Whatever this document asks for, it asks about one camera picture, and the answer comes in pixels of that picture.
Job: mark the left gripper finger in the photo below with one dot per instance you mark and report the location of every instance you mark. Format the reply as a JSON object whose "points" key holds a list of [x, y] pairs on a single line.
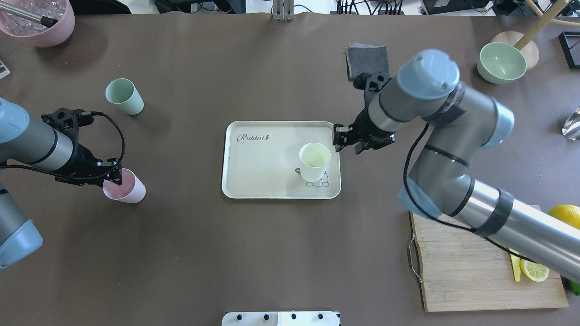
{"points": [[115, 176]]}

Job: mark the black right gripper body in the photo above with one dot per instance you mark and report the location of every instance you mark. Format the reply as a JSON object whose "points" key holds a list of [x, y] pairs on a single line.
{"points": [[368, 131]]}

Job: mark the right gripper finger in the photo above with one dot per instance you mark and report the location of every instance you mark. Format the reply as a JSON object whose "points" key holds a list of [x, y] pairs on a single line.
{"points": [[341, 129], [340, 141]]}

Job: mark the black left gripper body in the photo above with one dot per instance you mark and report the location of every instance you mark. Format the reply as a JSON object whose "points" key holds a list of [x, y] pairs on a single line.
{"points": [[84, 162]]}

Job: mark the pink cup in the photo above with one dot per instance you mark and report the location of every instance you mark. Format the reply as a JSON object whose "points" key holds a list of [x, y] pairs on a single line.
{"points": [[131, 191]]}

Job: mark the cream yellow cup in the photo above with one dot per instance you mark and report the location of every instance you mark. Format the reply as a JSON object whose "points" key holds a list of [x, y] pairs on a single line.
{"points": [[314, 158]]}

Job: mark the green cup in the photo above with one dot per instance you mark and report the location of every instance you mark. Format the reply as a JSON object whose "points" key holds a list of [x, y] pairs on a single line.
{"points": [[123, 94]]}

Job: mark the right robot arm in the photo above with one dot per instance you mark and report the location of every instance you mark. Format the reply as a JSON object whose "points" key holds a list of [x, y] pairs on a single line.
{"points": [[463, 120]]}

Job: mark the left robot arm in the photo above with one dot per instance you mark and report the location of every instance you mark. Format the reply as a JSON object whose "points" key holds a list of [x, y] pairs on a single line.
{"points": [[49, 145]]}

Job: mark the cream rabbit tray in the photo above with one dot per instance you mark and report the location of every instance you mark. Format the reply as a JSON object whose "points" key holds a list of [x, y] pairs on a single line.
{"points": [[261, 160]]}

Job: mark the dark grey folded cloth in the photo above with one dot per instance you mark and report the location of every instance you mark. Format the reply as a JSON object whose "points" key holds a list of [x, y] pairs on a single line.
{"points": [[364, 58]]}

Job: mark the grey object at left edge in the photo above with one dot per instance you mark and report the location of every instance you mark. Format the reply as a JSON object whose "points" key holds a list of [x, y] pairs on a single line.
{"points": [[4, 70]]}

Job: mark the green bowl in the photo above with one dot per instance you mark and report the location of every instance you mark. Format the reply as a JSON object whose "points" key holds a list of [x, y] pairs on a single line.
{"points": [[501, 63]]}

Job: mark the pink bowl with ice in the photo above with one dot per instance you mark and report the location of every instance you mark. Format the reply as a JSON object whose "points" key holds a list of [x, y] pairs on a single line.
{"points": [[37, 35]]}

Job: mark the wooden cutting board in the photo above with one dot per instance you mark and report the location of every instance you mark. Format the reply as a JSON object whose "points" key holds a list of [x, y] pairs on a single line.
{"points": [[459, 271]]}

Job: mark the white control box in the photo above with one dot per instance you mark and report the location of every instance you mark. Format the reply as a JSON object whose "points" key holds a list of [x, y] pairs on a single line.
{"points": [[282, 318]]}

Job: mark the round wooden stand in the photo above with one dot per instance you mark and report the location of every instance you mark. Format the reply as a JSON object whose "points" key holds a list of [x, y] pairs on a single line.
{"points": [[524, 42]]}

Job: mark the yellow plastic knife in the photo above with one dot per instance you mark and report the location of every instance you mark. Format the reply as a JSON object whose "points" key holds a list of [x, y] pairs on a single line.
{"points": [[515, 261]]}

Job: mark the upper whole lemon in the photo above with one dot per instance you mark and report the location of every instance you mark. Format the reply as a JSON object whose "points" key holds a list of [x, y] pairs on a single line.
{"points": [[567, 213]]}

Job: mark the lower lemon slice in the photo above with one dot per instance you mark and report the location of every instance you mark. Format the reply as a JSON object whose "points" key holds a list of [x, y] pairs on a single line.
{"points": [[533, 271]]}

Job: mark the green lime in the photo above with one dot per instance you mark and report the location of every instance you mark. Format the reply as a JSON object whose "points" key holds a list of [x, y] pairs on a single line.
{"points": [[574, 287]]}

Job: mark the metal scoop handle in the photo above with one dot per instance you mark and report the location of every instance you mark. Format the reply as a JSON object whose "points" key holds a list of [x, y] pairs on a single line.
{"points": [[30, 16]]}

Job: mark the black frame object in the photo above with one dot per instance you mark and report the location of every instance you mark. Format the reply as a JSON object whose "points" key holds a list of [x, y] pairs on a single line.
{"points": [[569, 42]]}

